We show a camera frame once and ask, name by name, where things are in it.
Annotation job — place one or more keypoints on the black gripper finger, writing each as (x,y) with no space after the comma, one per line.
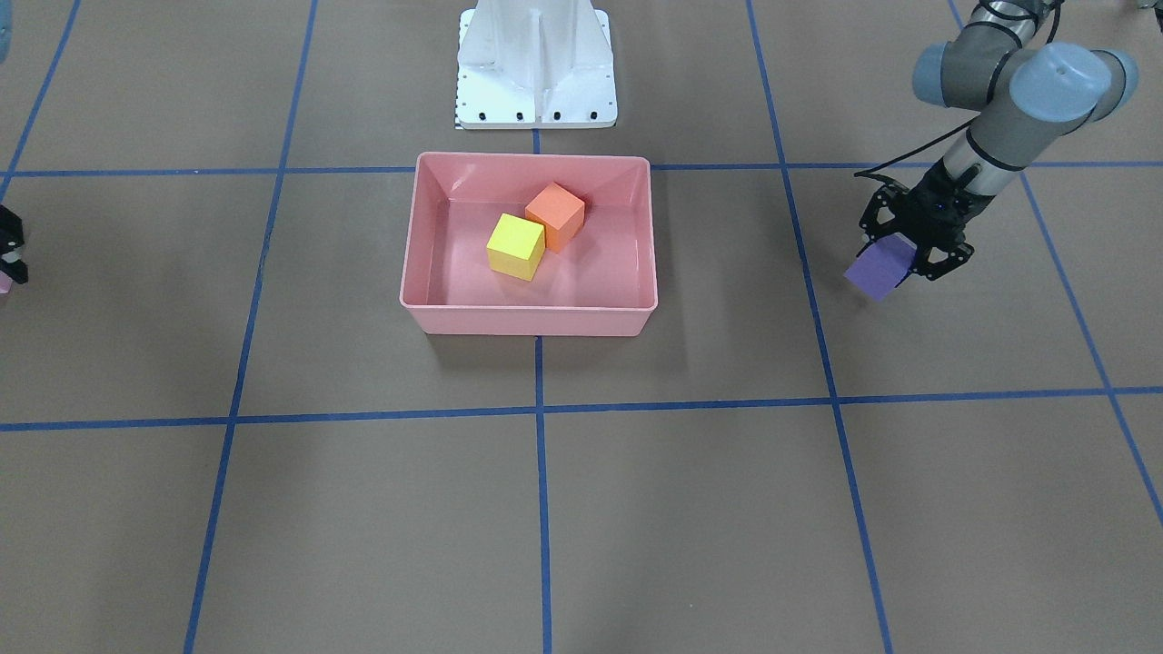
(12,247)

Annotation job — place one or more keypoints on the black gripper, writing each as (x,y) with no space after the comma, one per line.
(929,205)

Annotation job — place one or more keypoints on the purple foam block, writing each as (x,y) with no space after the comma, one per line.
(879,268)

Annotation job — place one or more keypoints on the orange foam block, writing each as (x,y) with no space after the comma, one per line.
(560,212)

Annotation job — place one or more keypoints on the yellow foam block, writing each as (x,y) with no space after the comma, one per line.
(516,247)

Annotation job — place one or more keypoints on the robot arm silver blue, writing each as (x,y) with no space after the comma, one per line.
(1023,100)

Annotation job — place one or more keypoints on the pink plastic bin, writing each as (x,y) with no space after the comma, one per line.
(604,284)

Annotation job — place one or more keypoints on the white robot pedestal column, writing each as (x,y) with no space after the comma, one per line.
(545,65)

